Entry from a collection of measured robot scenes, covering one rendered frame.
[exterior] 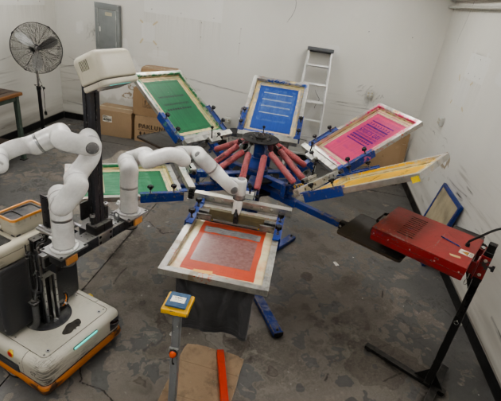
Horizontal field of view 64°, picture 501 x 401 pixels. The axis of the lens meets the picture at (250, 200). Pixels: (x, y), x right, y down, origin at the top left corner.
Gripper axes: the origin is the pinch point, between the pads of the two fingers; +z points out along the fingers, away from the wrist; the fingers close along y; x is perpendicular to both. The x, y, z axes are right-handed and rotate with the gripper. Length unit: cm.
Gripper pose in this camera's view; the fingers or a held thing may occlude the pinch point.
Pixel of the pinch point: (236, 219)
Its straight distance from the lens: 259.3
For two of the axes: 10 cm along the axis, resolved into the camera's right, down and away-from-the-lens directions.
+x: 9.8, 1.9, -0.9
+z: -1.3, 8.8, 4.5
